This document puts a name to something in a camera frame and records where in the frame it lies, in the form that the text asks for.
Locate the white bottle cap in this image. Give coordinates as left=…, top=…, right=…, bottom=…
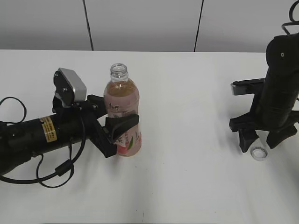
left=250, top=147, right=268, bottom=161

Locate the black right camera cable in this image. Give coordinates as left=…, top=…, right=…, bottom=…
left=281, top=0, right=299, bottom=35

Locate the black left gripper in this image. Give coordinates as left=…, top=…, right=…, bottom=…
left=51, top=94, right=139, bottom=158

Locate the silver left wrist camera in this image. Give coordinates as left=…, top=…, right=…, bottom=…
left=53, top=68, right=87, bottom=108

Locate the pink oolong tea bottle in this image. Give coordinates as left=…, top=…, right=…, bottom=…
left=104, top=63, right=142, bottom=157

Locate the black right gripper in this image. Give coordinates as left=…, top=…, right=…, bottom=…
left=229, top=93, right=299, bottom=153

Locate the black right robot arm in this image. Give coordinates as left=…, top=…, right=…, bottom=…
left=229, top=34, right=299, bottom=153

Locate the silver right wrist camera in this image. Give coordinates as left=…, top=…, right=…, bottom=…
left=231, top=78, right=265, bottom=96

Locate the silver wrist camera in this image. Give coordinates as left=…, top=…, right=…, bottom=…
left=231, top=78, right=265, bottom=96
left=53, top=68, right=87, bottom=108

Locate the black camera cable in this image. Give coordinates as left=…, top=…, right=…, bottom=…
left=281, top=0, right=299, bottom=35
left=0, top=97, right=86, bottom=188

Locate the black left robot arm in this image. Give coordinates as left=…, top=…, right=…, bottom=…
left=0, top=95, right=139, bottom=175

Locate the black left camera cable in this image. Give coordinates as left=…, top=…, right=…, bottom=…
left=0, top=97, right=86, bottom=188

